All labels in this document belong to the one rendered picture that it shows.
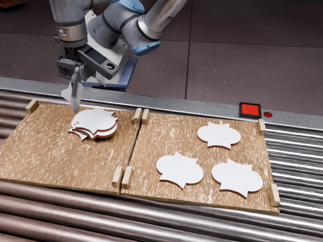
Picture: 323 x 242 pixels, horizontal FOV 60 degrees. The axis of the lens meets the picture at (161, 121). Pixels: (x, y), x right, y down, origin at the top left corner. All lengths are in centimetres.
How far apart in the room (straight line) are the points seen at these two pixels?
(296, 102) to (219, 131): 205
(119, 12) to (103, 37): 13
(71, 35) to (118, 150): 36
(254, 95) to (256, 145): 196
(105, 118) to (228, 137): 40
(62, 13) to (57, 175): 43
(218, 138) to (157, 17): 51
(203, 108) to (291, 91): 206
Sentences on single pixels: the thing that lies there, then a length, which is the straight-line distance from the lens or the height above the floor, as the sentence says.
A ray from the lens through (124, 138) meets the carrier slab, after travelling 92.
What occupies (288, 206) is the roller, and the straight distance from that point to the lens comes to 84.
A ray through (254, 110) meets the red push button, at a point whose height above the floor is 93.
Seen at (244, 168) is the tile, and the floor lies 95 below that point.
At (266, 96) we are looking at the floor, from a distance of 290.
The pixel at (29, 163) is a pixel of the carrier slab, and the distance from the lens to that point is 92.
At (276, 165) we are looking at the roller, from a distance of 93.
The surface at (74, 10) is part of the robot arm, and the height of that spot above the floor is 133.
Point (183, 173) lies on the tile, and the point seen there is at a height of 95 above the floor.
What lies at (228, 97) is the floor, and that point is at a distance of 278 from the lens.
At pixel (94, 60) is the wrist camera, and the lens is 77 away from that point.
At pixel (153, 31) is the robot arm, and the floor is 112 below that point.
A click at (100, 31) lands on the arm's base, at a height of 109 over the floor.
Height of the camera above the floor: 156
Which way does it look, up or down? 40 degrees down
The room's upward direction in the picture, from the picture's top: straight up
